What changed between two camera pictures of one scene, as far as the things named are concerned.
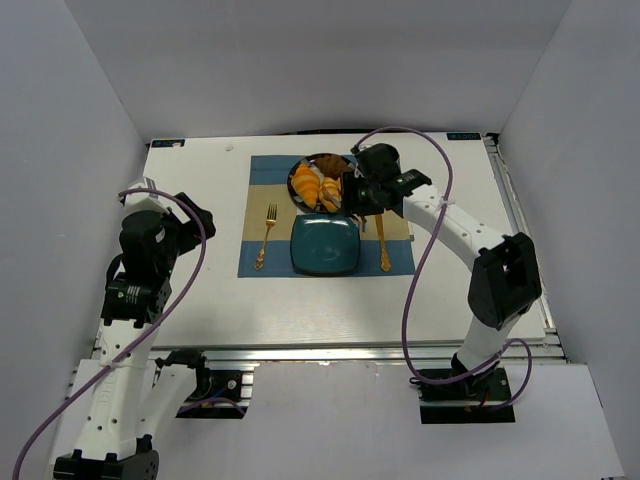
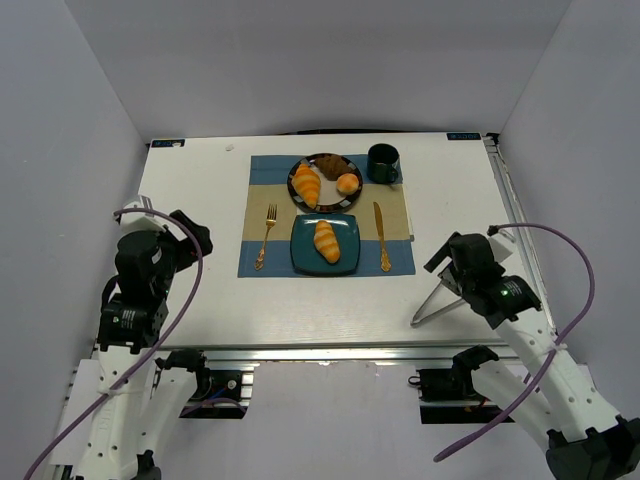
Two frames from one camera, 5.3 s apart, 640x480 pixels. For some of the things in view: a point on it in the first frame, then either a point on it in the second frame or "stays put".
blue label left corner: x=168 y=142 stays put
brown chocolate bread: x=333 y=165 stays put
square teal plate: x=325 y=244 stays put
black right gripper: x=358 y=195 -> x=451 y=273
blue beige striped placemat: x=386 y=246 stays put
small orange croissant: x=330 y=194 -> x=325 y=241
